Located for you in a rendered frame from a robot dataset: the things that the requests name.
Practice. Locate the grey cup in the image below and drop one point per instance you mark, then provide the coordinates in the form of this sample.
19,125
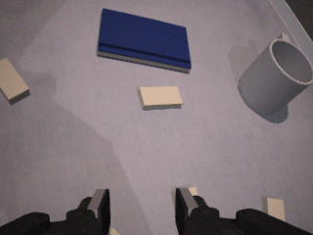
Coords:
265,87

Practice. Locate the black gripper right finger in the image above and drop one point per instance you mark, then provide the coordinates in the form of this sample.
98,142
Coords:
194,217

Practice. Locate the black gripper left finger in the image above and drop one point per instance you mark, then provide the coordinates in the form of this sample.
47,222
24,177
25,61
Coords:
81,221

